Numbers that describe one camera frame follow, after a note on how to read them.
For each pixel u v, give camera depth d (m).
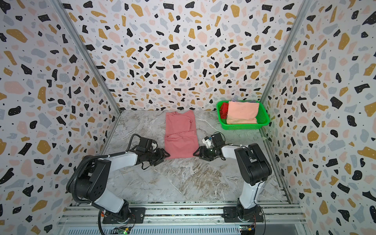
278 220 0.75
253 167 0.50
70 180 0.46
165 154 0.87
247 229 0.72
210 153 0.85
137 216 0.73
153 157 0.81
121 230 0.70
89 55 0.87
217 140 0.80
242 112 1.06
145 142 0.76
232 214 0.74
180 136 1.02
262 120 1.13
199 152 0.87
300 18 0.75
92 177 0.46
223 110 1.09
